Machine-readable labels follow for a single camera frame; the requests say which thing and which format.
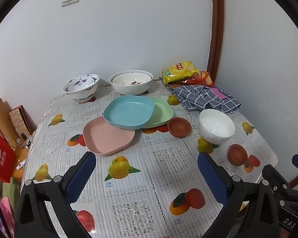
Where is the green square plate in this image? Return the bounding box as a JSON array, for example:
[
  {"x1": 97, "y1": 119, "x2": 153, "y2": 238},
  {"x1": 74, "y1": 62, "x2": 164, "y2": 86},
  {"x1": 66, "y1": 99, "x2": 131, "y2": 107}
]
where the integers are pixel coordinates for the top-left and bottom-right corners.
[{"x1": 141, "y1": 97, "x2": 174, "y2": 129}]

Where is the small wooden stool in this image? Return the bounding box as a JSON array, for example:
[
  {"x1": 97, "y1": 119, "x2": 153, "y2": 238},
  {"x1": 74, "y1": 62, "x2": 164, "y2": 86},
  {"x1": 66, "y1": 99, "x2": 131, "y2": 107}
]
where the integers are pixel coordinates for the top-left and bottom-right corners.
[{"x1": 11, "y1": 146, "x2": 31, "y2": 179}]

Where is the blue square plate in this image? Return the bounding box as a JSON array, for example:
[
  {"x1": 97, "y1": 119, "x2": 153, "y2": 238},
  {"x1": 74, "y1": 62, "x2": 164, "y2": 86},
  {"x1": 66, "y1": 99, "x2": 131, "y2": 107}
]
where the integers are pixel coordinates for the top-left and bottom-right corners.
[{"x1": 103, "y1": 95, "x2": 155, "y2": 130}]

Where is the small brown clay bowl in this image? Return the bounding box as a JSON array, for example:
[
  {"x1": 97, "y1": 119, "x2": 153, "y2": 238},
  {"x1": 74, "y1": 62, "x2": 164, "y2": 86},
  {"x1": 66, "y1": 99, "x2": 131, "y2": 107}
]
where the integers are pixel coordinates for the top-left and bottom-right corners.
[
  {"x1": 167, "y1": 117, "x2": 192, "y2": 138},
  {"x1": 227, "y1": 144, "x2": 249, "y2": 166}
]

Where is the white bowl orange print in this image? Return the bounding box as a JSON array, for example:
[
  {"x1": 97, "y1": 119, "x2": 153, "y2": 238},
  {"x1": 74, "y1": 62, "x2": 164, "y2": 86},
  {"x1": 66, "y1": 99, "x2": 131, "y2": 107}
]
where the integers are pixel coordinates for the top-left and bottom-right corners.
[{"x1": 112, "y1": 71, "x2": 151, "y2": 87}]

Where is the pink bag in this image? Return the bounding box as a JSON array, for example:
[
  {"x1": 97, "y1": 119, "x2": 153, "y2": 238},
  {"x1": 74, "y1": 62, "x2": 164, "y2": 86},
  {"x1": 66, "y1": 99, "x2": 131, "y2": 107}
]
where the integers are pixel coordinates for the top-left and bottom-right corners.
[{"x1": 0, "y1": 197, "x2": 15, "y2": 237}]

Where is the brown patterned box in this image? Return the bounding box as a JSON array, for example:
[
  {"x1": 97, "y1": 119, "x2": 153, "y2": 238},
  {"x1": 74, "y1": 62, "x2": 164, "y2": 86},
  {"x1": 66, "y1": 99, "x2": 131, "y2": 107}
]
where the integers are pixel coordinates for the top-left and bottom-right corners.
[{"x1": 9, "y1": 105, "x2": 37, "y2": 142}]

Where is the large white lemon bowl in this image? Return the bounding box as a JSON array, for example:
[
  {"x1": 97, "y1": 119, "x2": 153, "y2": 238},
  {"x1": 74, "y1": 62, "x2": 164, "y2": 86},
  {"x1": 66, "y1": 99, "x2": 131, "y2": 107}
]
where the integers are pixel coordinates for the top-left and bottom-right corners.
[{"x1": 110, "y1": 70, "x2": 154, "y2": 96}]

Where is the orange chip bag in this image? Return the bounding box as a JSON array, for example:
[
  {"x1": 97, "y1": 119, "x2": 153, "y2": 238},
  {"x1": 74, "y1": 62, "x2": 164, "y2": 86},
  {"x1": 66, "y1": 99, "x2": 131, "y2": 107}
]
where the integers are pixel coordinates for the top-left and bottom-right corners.
[{"x1": 179, "y1": 71, "x2": 215, "y2": 87}]

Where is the grey checked folded cloth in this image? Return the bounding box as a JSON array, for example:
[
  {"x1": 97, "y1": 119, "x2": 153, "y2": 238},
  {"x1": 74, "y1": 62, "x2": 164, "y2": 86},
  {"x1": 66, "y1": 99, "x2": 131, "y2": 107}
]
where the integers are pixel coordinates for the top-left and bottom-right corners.
[{"x1": 169, "y1": 84, "x2": 242, "y2": 114}]

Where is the fruit print tablecloth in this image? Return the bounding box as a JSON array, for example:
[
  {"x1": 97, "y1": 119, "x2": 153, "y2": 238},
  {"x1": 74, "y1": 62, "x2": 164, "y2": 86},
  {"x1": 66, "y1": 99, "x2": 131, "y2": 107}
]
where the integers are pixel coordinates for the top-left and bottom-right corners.
[{"x1": 20, "y1": 79, "x2": 279, "y2": 233}]

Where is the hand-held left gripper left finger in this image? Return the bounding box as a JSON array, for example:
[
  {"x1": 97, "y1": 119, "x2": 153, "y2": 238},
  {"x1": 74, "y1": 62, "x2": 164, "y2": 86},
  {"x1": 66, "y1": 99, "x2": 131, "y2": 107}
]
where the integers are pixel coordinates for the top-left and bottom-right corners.
[{"x1": 15, "y1": 151, "x2": 97, "y2": 238}]

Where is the brown wooden door frame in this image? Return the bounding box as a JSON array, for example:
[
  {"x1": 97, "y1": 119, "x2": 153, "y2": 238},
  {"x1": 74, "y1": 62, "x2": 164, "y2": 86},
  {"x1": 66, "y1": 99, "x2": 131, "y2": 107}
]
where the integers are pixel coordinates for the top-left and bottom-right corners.
[{"x1": 207, "y1": 0, "x2": 225, "y2": 87}]

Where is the red box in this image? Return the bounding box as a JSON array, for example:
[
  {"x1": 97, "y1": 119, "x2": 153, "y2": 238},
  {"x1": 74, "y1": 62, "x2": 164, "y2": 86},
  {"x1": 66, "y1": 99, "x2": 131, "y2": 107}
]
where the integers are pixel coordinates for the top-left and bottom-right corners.
[{"x1": 0, "y1": 124, "x2": 16, "y2": 183}]

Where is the plain white bowl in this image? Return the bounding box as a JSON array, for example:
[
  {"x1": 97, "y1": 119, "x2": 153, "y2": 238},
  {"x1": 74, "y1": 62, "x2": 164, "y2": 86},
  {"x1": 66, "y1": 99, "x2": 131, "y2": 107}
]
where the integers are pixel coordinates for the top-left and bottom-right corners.
[{"x1": 199, "y1": 109, "x2": 235, "y2": 145}]

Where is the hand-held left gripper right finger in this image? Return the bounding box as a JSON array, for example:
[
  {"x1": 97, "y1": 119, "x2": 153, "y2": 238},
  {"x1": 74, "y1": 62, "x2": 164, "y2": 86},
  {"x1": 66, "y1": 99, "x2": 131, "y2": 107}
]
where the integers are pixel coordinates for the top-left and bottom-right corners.
[{"x1": 197, "y1": 152, "x2": 280, "y2": 238}]

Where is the yellow chip bag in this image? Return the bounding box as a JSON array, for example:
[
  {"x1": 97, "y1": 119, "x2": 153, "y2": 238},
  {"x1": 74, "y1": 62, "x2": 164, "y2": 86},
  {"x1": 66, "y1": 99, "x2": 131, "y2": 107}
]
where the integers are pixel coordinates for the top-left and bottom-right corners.
[{"x1": 162, "y1": 61, "x2": 200, "y2": 85}]

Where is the pink square plate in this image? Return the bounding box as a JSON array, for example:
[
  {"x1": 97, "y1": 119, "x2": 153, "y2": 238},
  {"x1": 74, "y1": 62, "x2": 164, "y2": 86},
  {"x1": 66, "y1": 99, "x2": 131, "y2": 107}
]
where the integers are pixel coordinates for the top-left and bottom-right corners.
[{"x1": 83, "y1": 116, "x2": 136, "y2": 156}]

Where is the blue patterned white bowl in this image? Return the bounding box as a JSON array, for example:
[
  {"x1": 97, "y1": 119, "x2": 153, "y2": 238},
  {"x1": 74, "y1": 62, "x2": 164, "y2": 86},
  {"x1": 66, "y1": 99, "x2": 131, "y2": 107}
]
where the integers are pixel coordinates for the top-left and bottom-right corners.
[{"x1": 63, "y1": 74, "x2": 100, "y2": 104}]

